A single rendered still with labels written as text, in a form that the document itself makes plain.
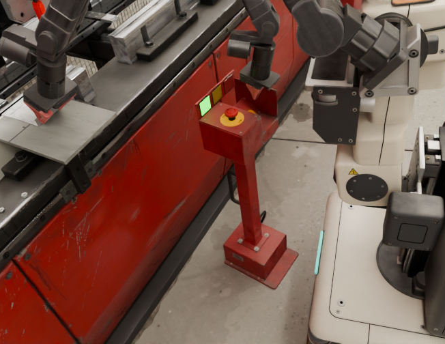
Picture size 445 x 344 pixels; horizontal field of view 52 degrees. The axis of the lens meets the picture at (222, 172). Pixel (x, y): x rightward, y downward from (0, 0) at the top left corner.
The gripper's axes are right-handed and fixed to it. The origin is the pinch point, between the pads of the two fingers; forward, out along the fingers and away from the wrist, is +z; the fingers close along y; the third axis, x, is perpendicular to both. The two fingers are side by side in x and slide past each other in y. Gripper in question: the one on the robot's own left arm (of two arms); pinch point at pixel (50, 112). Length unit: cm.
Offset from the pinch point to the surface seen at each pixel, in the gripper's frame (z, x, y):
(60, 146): -3.0, 8.8, 6.9
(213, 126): 10.0, 30.8, -33.9
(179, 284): 87, 52, -19
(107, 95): 16.3, -0.4, -25.2
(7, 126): 5.8, -6.7, 6.4
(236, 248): 68, 62, -37
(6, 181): 17.2, -1.3, 13.4
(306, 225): 69, 83, -67
